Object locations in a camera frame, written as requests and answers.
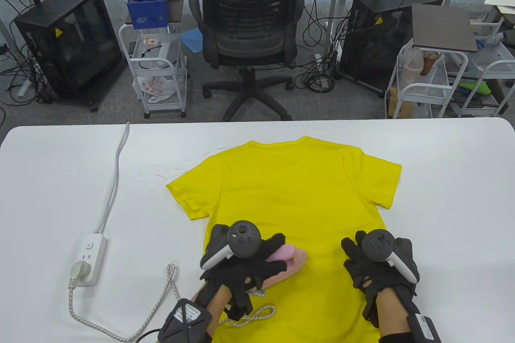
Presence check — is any person's left hand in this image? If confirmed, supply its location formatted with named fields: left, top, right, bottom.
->
left=200, top=224, right=288, bottom=321

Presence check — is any person's right hand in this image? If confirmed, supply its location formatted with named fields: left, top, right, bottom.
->
left=341, top=230, right=419, bottom=328

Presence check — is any grey white controller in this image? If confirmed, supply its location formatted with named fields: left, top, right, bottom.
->
left=200, top=220, right=262, bottom=270
left=361, top=230, right=418, bottom=283

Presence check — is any pink electric iron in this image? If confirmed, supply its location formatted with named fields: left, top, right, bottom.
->
left=245, top=244, right=308, bottom=293

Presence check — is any yellow t-shirt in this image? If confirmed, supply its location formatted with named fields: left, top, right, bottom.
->
left=166, top=137, right=403, bottom=343

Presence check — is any white braided iron cord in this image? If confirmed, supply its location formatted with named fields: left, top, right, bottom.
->
left=66, top=261, right=277, bottom=339

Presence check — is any person's right forearm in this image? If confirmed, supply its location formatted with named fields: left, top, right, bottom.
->
left=374, top=289, right=419, bottom=343

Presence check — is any black wrist sensor box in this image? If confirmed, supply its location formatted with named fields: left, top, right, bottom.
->
left=406, top=313, right=441, bottom=343

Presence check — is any brown paper bag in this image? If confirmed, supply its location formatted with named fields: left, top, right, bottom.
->
left=387, top=88, right=415, bottom=118

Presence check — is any white metal cart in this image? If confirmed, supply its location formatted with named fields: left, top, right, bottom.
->
left=385, top=39, right=469, bottom=119
left=118, top=0, right=188, bottom=119
left=447, top=29, right=515, bottom=117

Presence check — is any white table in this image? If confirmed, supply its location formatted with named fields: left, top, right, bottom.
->
left=0, top=117, right=515, bottom=343

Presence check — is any white printed plastic bag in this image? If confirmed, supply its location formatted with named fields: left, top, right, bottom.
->
left=137, top=76, right=176, bottom=103

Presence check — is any translucent plastic jug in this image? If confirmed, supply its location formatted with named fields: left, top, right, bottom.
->
left=402, top=51, right=423, bottom=82

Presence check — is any green plastic item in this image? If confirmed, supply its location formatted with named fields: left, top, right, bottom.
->
left=459, top=82, right=492, bottom=96

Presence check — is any brown coffee cup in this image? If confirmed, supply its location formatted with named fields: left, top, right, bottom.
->
left=420, top=50, right=437, bottom=76

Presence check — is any black computer case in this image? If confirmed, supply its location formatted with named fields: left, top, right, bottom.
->
left=14, top=0, right=123, bottom=112
left=337, top=0, right=443, bottom=97

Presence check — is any black mesh office chair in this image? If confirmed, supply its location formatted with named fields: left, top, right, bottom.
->
left=188, top=0, right=305, bottom=121

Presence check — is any blue cloth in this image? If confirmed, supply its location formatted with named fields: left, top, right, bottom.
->
left=180, top=29, right=204, bottom=53

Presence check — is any dark brown board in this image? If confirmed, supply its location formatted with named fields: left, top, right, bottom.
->
left=411, top=3, right=478, bottom=53

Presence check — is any black strapped wrist tracker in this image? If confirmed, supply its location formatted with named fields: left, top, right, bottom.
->
left=158, top=298, right=214, bottom=343

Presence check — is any grey power strip cable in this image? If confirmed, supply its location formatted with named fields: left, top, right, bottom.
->
left=98, top=122, right=130, bottom=235

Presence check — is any bundle of black cables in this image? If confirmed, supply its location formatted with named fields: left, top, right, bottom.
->
left=294, top=49, right=342, bottom=94
left=0, top=43, right=53, bottom=106

